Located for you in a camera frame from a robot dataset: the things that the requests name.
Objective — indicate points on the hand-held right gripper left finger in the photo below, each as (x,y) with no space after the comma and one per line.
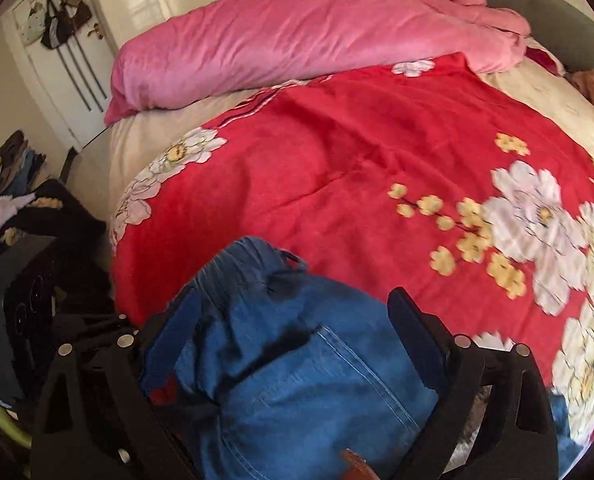
(169,340)

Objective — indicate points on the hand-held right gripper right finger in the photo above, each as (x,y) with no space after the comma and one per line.
(417,332)

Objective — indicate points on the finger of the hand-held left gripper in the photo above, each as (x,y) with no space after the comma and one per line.
(97,327)

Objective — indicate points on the blue denim pants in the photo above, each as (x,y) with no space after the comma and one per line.
(287,375)

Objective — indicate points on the black floral garment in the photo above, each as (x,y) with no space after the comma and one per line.
(52,215)

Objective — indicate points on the red floral blanket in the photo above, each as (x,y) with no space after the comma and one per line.
(352,160)

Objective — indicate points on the white door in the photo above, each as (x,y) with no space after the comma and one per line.
(52,90)

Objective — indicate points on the white handbag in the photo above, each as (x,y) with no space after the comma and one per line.
(33,25)

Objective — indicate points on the brown handbag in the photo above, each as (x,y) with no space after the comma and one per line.
(77,7)

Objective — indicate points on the pink quilt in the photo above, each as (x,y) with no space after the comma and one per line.
(287,45)

